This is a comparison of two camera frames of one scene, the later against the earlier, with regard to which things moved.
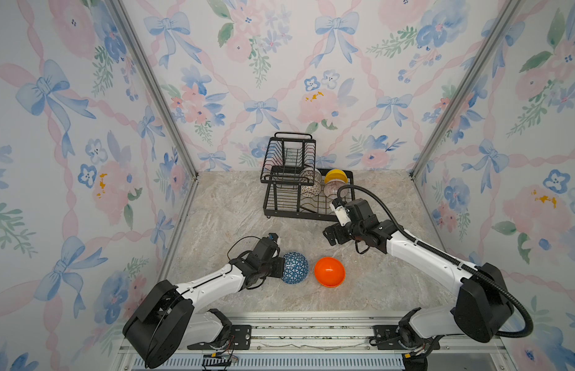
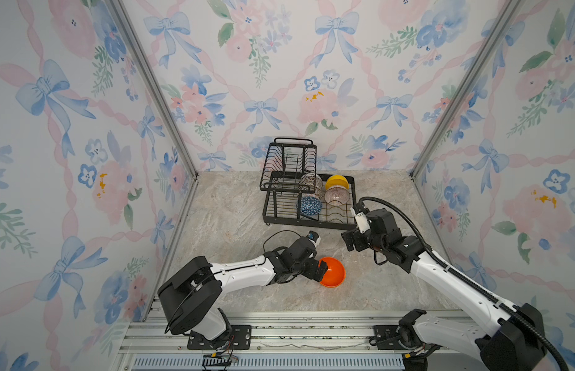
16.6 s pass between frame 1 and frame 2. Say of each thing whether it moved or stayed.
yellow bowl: moved
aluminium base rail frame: stayed
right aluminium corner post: stayed
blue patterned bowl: moved
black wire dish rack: stayed
